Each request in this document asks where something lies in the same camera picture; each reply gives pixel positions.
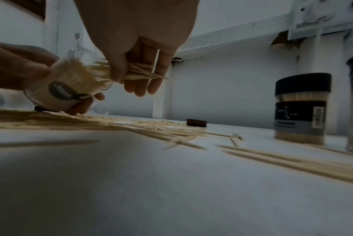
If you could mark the person's left hand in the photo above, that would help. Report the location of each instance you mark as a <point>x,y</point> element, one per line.
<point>13,64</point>

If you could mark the person's right hand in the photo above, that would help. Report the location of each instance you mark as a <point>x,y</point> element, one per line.
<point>141,20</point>

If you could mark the bunch of wooden toothpicks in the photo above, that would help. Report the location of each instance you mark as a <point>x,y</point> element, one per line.
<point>141,71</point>

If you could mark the packed toothpick bundle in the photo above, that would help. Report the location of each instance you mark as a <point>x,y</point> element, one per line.
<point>68,78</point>

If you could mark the clear plastic toothpick jar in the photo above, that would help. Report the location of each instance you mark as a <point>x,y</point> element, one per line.
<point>59,92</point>

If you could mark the white wall socket plate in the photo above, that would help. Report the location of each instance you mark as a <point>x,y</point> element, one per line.
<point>319,16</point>

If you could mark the scattered pile of wooden toothpicks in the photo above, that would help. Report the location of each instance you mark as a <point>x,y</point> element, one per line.
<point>112,125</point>

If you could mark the spread row of long toothpicks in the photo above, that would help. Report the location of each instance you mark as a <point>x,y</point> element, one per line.
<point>295,162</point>

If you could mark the black-lidded full toothpick jar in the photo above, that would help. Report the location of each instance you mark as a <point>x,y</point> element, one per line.
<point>303,108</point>

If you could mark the brown round jar lid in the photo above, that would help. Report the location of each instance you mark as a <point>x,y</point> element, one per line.
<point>197,122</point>

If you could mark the clear plastic dome cap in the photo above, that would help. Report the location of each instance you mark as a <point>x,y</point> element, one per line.
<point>101,110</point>

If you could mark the black round jar lid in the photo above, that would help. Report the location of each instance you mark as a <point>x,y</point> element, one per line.
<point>45,108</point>

